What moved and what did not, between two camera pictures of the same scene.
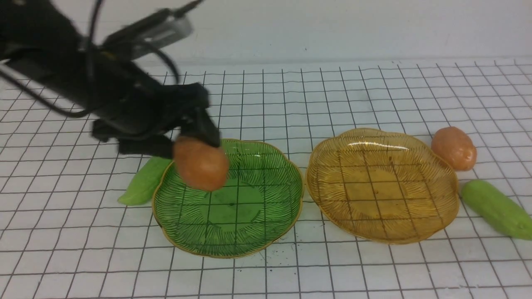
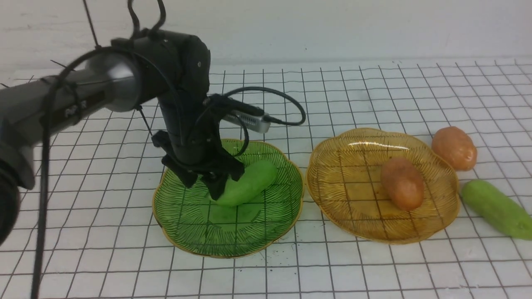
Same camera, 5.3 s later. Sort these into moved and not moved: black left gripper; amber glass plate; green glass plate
Moved: black left gripper
Not moved: green glass plate; amber glass plate
